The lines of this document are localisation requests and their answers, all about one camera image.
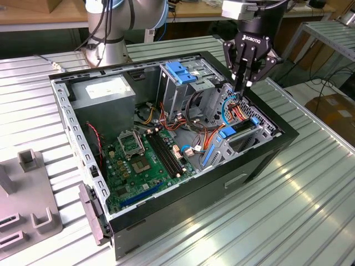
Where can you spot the black RAM slot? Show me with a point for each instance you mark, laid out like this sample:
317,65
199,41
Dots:
168,153
165,155
161,156
172,151

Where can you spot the silver metal cylinder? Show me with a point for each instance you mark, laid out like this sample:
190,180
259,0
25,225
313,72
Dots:
348,18

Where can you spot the small brown box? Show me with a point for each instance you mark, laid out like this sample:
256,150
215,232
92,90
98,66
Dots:
52,5

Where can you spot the black case fan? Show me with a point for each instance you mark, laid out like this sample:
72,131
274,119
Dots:
93,144

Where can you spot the grey parts rack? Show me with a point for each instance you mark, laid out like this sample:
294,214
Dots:
25,194

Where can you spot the grey metal disk bay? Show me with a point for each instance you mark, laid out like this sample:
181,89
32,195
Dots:
226,152

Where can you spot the small black device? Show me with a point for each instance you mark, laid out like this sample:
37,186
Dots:
317,3

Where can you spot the blue plastic cage latch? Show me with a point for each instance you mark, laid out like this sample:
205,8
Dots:
180,73

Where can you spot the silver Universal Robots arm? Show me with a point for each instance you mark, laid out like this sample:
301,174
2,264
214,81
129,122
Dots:
116,16

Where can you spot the large cardboard box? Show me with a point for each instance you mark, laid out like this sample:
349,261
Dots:
332,116

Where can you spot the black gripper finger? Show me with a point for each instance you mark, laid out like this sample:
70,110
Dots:
266,65
228,55

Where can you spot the green motherboard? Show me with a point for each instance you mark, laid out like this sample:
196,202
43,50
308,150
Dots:
130,180

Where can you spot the CPU socket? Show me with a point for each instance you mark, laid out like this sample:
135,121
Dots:
130,144

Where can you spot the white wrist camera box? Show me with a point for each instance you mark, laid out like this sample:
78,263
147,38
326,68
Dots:
233,9

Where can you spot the blue expansion slot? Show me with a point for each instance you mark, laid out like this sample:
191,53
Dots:
141,194

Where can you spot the black open PC case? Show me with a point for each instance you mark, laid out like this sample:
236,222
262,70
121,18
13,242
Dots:
194,199

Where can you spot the grey metal drive cage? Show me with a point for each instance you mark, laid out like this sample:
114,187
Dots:
173,99

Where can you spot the metal slat side table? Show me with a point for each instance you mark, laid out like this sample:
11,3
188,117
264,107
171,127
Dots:
330,34

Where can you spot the wooden workbench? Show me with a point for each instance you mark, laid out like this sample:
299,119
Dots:
33,15

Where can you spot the small pale board connector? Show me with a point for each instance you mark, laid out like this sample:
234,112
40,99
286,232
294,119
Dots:
176,148
178,157

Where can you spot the grey power supply unit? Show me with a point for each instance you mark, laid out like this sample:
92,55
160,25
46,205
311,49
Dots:
105,110

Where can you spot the hard disk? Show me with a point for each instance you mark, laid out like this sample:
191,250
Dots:
228,132

